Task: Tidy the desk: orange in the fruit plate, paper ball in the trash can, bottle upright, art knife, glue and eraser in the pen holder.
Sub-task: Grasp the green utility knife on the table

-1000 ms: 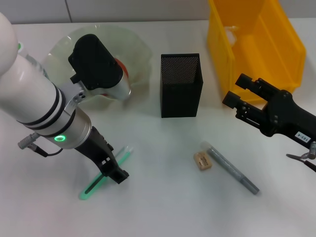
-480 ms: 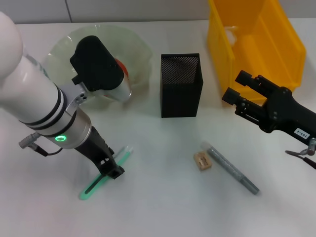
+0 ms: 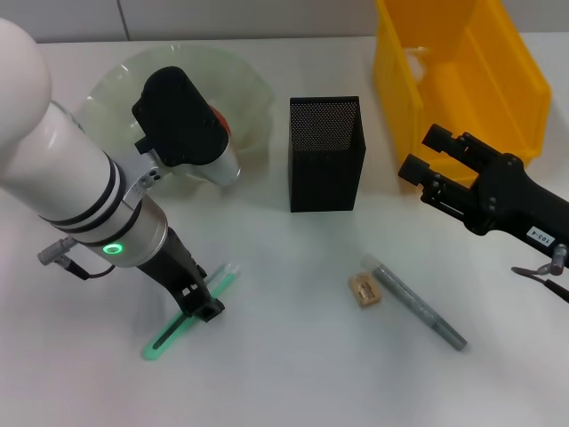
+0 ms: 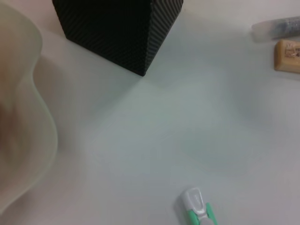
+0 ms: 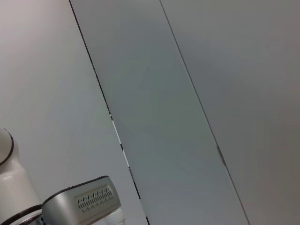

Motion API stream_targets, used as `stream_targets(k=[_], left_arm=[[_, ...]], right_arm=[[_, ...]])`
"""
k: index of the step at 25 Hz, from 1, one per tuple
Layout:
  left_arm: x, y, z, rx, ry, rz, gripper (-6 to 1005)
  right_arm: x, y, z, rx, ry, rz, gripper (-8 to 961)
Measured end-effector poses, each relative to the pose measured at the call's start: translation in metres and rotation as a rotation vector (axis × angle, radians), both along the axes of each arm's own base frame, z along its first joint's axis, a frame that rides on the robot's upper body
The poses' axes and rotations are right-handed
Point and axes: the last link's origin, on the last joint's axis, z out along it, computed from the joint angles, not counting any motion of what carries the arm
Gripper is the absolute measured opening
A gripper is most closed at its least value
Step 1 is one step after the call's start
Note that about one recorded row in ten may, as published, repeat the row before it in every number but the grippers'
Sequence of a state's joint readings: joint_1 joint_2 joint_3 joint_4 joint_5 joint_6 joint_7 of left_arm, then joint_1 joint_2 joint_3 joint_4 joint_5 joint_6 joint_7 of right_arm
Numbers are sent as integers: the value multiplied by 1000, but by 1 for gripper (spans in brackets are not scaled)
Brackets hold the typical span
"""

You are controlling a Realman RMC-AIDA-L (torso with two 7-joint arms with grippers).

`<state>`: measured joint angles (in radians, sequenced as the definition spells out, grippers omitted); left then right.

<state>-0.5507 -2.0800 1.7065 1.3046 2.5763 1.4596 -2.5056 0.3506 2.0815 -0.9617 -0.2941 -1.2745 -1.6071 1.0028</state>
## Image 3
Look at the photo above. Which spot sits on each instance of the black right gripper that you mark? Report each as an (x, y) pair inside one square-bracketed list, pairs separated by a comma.
[(515, 200)]

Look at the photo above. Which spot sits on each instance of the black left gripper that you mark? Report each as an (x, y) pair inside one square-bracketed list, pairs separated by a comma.
[(182, 276)]

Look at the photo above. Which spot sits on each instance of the green utility knife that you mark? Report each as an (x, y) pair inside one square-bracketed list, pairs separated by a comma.
[(155, 344)]

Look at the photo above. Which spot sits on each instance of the tan eraser block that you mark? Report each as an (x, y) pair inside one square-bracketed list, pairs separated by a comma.
[(365, 290)]

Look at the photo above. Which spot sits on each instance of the grey marker pen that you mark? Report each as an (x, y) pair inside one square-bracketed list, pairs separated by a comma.
[(418, 307)]

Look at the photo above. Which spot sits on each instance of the red tomato-shaped toy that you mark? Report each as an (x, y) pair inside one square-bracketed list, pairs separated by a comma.
[(221, 120)]

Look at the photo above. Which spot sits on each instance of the black mesh pen holder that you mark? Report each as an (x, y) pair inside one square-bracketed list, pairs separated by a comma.
[(324, 178)]

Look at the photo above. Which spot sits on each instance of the pale green glass fruit plate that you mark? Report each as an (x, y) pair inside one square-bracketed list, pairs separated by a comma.
[(249, 98)]

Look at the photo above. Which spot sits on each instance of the yellow plastic bin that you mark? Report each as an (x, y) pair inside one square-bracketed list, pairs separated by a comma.
[(471, 89)]

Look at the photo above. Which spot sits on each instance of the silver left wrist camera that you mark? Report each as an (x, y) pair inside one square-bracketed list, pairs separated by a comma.
[(182, 124)]

